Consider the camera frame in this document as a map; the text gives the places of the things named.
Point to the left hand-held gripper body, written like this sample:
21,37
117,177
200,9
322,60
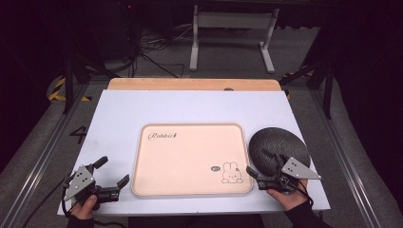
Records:
79,183

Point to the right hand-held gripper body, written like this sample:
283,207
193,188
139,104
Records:
297,170

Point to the dark round woven placemat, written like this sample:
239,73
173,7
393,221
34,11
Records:
275,142

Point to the pink tray with rabbit print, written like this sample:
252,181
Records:
190,158

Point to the person's left hand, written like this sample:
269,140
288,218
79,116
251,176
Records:
83,209

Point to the person's right hand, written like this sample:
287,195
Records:
293,199

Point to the black tape floor mark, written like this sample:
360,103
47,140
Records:
79,134

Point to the yellow black hazard tape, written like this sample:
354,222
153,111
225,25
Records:
57,91

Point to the black metal stand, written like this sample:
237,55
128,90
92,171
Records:
328,88
68,82

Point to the aluminium floor rail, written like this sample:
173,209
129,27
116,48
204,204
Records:
342,152
47,152

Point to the white metal stand frame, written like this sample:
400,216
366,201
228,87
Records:
234,20

